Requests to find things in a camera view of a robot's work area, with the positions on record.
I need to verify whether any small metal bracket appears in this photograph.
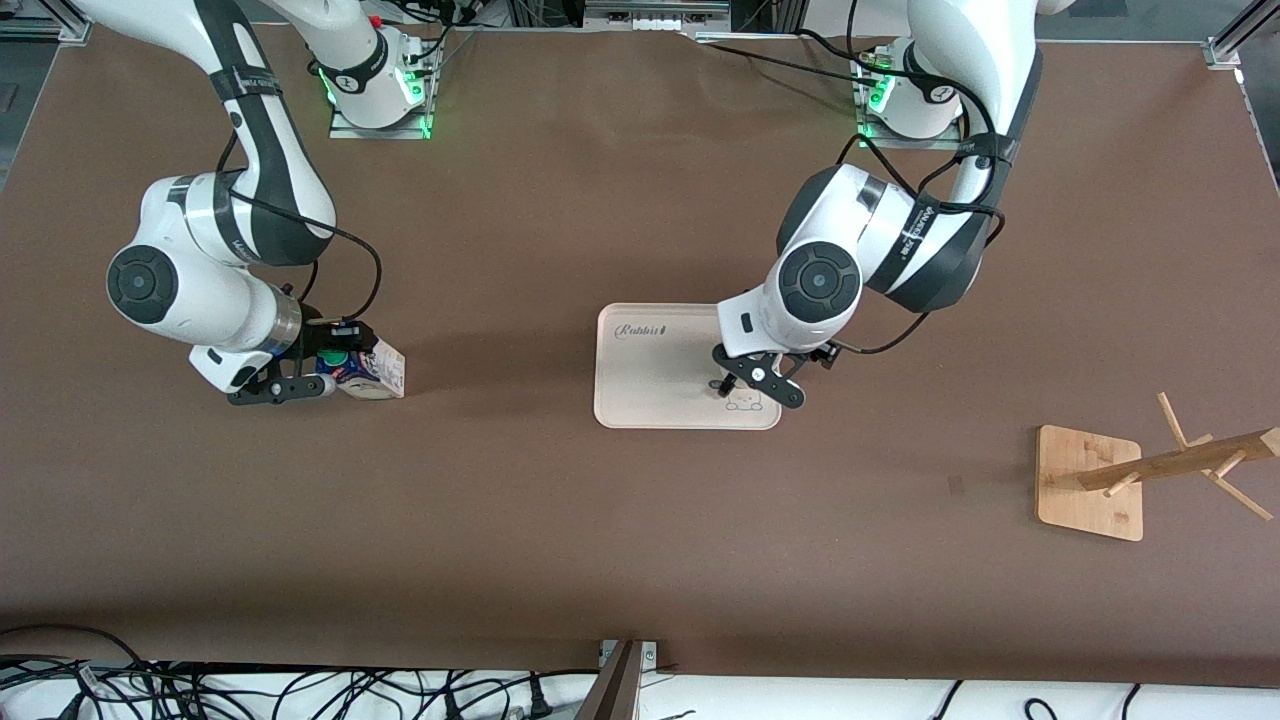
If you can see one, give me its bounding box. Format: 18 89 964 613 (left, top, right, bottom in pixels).
598 640 659 673

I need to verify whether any wooden mug rack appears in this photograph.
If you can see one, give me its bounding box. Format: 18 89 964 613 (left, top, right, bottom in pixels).
1035 392 1280 543

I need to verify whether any aluminium arm base plate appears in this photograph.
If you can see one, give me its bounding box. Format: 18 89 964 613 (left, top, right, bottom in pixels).
855 60 966 151
328 25 433 141

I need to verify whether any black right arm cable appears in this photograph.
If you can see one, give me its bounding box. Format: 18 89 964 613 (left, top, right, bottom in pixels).
213 125 384 323

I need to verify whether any dark metal bar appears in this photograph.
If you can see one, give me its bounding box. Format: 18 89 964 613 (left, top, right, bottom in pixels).
573 640 646 720

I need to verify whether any black base cable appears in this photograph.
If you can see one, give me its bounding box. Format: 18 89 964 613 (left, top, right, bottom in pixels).
700 35 881 91

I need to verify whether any grey power strip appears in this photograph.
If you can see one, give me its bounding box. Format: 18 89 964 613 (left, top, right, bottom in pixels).
585 0 731 31

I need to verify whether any aluminium frame profile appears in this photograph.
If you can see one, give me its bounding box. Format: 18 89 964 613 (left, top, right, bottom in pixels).
1205 0 1280 69
0 0 93 46

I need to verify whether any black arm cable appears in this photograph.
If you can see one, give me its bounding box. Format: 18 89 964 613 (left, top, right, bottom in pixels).
795 0 1006 357
213 125 384 323

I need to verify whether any blue and white milk carton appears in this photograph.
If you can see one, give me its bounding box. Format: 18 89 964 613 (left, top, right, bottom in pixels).
315 338 408 403

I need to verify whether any cream tray with rabbit print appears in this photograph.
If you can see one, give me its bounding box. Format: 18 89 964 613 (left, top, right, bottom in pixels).
594 303 782 431

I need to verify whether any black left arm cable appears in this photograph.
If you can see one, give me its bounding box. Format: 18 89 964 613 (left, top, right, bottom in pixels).
795 0 1006 357

